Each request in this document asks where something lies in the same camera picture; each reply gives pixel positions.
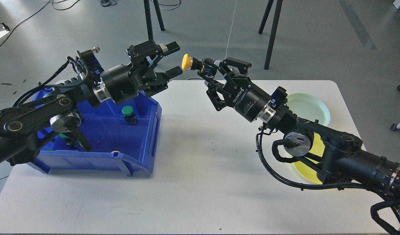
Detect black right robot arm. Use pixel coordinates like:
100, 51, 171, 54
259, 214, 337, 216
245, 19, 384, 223
182, 57, 400, 235

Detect white cable on floor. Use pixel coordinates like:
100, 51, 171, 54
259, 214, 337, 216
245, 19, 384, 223
226, 0, 238, 59

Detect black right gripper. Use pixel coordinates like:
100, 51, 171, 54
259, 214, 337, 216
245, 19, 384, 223
198, 57, 276, 123

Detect black cable on floor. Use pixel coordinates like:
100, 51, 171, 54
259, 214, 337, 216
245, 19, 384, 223
0, 0, 54, 54

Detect black stand leg inner left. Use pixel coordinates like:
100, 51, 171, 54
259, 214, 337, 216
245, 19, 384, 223
153, 0, 165, 31

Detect blue plastic bin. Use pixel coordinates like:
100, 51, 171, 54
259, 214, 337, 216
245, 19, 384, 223
27, 92, 162, 177

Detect light green plate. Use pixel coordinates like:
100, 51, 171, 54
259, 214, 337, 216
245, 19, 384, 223
287, 93, 331, 126

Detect yellow push button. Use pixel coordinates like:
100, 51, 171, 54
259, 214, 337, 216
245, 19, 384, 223
182, 54, 217, 77

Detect black stand leg inner right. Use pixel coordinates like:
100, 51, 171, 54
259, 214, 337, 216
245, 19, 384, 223
258, 0, 274, 34

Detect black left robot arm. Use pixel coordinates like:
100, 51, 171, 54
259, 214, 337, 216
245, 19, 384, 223
0, 40, 182, 177

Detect black stand leg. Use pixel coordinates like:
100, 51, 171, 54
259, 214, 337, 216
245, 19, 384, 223
153, 0, 165, 31
143, 0, 154, 40
258, 0, 274, 34
264, 0, 283, 70

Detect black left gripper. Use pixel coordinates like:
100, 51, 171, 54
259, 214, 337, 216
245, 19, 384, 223
100, 40, 183, 104

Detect yellow plate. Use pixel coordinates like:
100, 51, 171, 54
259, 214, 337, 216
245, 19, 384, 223
291, 134, 326, 184

